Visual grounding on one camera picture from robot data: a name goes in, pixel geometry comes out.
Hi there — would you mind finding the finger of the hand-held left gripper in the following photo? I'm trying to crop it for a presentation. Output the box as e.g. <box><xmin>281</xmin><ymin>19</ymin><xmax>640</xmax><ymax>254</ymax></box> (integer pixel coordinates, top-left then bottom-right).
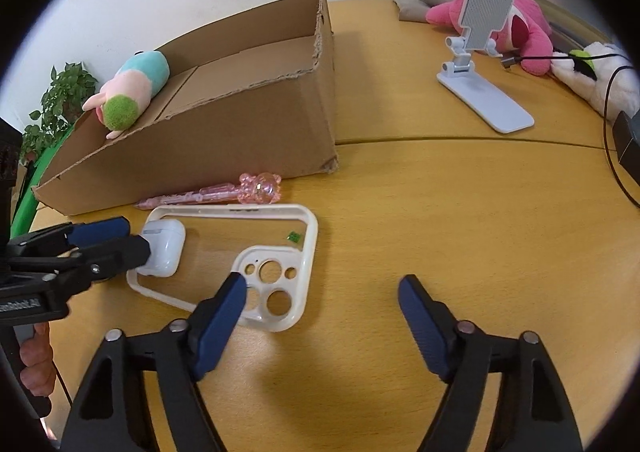
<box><xmin>7</xmin><ymin>216</ymin><xmax>132</xmax><ymax>258</ymax></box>
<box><xmin>30</xmin><ymin>234</ymin><xmax>152</xmax><ymax>295</ymax></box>

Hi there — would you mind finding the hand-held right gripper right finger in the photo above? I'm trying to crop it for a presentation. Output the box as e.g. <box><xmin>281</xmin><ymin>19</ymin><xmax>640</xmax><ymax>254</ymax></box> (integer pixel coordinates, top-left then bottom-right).
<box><xmin>397</xmin><ymin>274</ymin><xmax>583</xmax><ymax>452</ymax></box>

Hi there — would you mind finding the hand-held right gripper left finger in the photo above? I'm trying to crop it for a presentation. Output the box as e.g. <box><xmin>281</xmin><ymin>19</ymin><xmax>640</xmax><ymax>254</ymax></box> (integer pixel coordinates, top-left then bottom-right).
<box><xmin>60</xmin><ymin>272</ymin><xmax>248</xmax><ymax>452</ymax></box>

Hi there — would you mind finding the white earbuds case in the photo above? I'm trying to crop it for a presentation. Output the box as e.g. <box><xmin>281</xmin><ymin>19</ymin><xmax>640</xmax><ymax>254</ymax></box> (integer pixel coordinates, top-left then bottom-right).
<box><xmin>135</xmin><ymin>218</ymin><xmax>187</xmax><ymax>278</ymax></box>

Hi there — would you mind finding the pink bear-topped pen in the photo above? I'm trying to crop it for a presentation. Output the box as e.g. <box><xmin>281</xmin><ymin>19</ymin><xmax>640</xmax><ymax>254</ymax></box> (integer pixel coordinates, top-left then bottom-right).
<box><xmin>136</xmin><ymin>173</ymin><xmax>282</xmax><ymax>211</ymax></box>

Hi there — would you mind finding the brown cardboard box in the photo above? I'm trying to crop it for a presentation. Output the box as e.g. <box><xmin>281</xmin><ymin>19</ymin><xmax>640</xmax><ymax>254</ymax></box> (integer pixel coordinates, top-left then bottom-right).
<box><xmin>31</xmin><ymin>0</ymin><xmax>340</xmax><ymax>218</ymax></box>

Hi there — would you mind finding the person's left hand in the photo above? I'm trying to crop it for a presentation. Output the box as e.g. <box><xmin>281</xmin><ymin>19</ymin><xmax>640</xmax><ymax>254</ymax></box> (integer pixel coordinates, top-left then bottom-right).
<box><xmin>19</xmin><ymin>322</ymin><xmax>57</xmax><ymax>399</ymax></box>

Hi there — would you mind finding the green sheet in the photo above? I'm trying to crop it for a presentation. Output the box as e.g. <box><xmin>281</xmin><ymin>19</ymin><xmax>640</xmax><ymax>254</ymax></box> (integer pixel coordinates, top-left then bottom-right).
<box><xmin>10</xmin><ymin>132</ymin><xmax>76</xmax><ymax>239</ymax></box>

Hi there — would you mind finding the white phone case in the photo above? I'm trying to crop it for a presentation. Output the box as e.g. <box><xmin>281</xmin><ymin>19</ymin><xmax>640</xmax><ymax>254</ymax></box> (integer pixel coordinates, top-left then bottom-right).
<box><xmin>126</xmin><ymin>203</ymin><xmax>319</xmax><ymax>333</ymax></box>

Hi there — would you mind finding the green potted plant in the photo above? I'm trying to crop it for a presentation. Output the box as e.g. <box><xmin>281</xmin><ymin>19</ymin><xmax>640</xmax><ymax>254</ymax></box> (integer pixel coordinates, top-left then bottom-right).
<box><xmin>20</xmin><ymin>61</ymin><xmax>100</xmax><ymax>165</ymax></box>

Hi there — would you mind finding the pastel blue pink plush toy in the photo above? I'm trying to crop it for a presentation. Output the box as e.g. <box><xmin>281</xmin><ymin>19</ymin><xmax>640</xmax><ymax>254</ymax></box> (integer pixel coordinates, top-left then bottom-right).
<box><xmin>82</xmin><ymin>49</ymin><xmax>171</xmax><ymax>140</ymax></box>

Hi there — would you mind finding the black power adapter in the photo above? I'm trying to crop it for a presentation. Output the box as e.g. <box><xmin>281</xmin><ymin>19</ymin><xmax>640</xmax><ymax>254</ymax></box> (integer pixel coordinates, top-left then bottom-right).
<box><xmin>612</xmin><ymin>109</ymin><xmax>640</xmax><ymax>179</ymax></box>

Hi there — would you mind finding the white plush toy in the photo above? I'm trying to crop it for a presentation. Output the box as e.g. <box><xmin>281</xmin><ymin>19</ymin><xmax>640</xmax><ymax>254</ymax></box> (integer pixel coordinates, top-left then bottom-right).
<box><xmin>552</xmin><ymin>42</ymin><xmax>640</xmax><ymax>120</ymax></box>

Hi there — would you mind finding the pink plush bear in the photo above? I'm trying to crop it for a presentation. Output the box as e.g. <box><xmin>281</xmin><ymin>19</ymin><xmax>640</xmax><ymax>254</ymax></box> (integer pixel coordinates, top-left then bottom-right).
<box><xmin>426</xmin><ymin>0</ymin><xmax>555</xmax><ymax>78</ymax></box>

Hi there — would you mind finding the grey cloth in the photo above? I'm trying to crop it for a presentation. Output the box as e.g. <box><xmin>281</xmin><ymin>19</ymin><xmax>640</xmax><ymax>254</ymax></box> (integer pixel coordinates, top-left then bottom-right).
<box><xmin>391</xmin><ymin>0</ymin><xmax>458</xmax><ymax>24</ymax></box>

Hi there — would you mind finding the white phone stand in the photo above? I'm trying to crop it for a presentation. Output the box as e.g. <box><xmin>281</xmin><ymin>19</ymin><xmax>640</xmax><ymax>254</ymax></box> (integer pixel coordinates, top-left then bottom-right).
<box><xmin>436</xmin><ymin>0</ymin><xmax>536</xmax><ymax>134</ymax></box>

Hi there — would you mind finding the black cable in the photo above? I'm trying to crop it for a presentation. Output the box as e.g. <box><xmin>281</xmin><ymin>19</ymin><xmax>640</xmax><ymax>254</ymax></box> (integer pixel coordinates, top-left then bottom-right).
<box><xmin>501</xmin><ymin>52</ymin><xmax>640</xmax><ymax>209</ymax></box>

